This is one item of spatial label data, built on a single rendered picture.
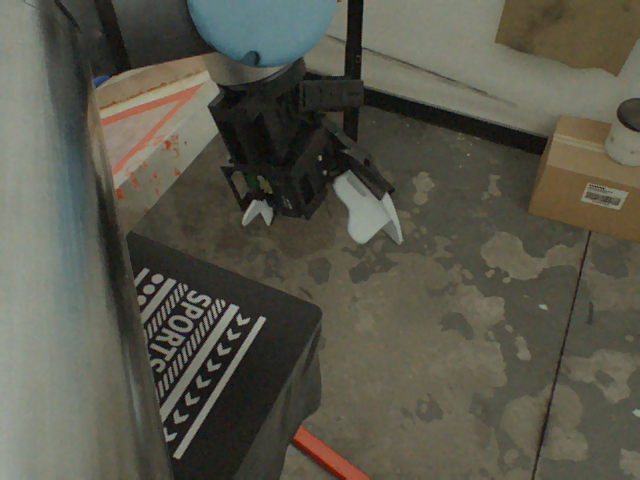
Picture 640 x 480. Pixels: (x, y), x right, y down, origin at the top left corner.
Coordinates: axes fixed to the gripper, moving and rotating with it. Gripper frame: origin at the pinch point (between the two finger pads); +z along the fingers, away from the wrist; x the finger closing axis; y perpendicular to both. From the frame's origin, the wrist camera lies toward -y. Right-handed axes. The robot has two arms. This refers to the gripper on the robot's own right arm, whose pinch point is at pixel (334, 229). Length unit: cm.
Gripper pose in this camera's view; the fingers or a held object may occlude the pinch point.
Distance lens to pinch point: 60.1
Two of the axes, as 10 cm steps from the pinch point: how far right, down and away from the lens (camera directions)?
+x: 8.7, 1.3, -4.8
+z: 2.6, 7.0, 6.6
